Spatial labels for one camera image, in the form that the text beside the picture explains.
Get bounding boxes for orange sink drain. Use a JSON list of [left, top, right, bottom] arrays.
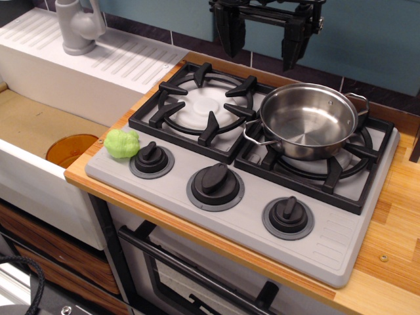
[[45, 134, 98, 169]]

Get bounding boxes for black braided cable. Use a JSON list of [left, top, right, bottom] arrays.
[[0, 255, 45, 315]]

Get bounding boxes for black right stove knob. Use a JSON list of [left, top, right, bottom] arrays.
[[262, 196, 315, 241]]

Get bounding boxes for black stove knob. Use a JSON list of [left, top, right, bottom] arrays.
[[129, 141, 175, 180], [262, 196, 315, 241], [186, 163, 245, 212]]

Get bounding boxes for black left stove knob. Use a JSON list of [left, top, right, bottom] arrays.
[[129, 141, 175, 180]]

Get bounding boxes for black oven door handle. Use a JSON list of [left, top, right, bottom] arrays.
[[117, 221, 279, 314]]

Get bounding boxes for black left burner grate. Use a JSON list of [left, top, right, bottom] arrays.
[[129, 62, 273, 164]]

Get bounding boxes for black right burner grate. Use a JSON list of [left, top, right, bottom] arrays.
[[234, 114, 394, 215]]

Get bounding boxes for stainless steel pot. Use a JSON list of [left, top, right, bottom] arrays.
[[243, 83, 370, 161]]

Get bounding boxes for wooden drawer fronts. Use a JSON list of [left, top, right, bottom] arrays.
[[1, 200, 129, 314]]

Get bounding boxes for green toy cauliflower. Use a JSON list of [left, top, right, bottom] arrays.
[[104, 129, 140, 158]]

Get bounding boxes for black middle stove knob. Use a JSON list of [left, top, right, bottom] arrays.
[[186, 163, 245, 212]]

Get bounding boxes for white toy sink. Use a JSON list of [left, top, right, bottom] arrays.
[[1, 9, 186, 250]]

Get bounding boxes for grey toy stove top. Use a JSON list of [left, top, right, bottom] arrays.
[[85, 122, 400, 287]]

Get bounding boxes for black burner grate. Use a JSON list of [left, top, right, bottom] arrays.
[[234, 114, 394, 215], [129, 62, 273, 164]]

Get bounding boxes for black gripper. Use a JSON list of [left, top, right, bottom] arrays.
[[209, 1, 325, 72]]

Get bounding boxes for grey toy faucet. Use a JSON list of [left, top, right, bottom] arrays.
[[55, 0, 106, 56]]

